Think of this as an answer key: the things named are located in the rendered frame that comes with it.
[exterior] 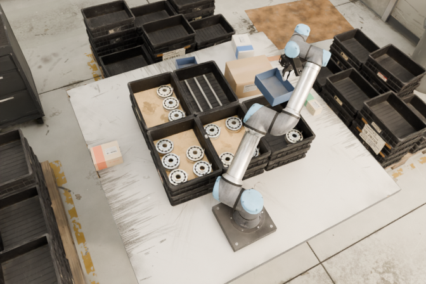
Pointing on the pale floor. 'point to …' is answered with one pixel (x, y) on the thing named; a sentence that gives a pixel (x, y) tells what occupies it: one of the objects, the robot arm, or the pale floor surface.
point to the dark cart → (16, 82)
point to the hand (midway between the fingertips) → (285, 80)
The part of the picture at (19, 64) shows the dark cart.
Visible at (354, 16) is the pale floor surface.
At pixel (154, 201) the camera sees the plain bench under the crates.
